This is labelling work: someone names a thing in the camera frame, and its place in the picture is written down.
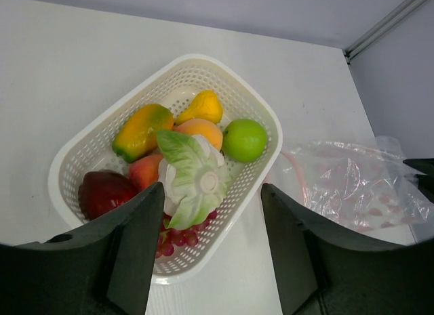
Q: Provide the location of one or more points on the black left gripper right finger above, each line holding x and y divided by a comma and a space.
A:
324, 268

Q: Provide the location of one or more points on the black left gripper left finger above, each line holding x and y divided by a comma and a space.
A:
102, 267

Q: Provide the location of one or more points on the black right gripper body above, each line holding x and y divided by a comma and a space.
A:
423, 180

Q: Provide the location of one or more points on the clear zip top bag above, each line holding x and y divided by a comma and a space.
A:
362, 186

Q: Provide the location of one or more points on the fake red grapes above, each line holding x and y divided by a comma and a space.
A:
169, 238

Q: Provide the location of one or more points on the fake dark red apple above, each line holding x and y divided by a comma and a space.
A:
102, 191

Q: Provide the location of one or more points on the fake peach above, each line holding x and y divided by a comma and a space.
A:
145, 171

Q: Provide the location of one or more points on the white perforated plastic basket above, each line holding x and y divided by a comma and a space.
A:
174, 86

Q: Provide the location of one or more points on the fake mango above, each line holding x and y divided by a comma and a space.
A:
138, 135

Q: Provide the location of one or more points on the fake green apple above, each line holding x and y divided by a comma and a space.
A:
244, 140

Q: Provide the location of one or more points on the fake orange fruit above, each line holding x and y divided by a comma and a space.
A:
203, 127

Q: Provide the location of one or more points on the fake yellow pear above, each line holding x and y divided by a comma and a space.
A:
205, 105

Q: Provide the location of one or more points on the right aluminium frame post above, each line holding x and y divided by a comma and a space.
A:
390, 21

